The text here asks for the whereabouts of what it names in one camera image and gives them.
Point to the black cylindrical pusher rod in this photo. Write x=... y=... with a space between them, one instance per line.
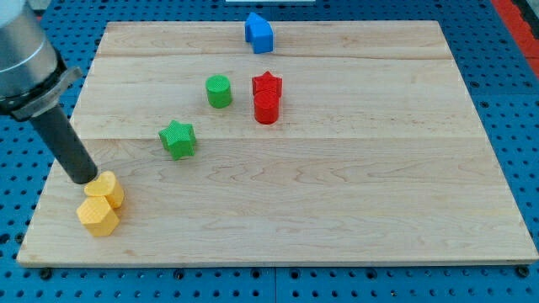
x=57 y=133

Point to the yellow heart block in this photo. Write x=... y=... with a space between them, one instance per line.
x=108 y=186

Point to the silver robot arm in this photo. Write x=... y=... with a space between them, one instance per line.
x=33 y=78

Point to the yellow hexagon block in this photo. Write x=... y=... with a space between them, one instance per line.
x=97 y=216

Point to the green star block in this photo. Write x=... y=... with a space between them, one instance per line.
x=178 y=139

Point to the green cylinder block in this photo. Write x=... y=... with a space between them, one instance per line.
x=218 y=91

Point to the red cylinder block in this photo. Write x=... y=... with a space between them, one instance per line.
x=266 y=107

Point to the red star block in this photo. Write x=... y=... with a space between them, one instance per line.
x=267 y=81

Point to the blue arch block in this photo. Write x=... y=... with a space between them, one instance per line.
x=259 y=34

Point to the wooden board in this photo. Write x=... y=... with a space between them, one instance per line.
x=378 y=157

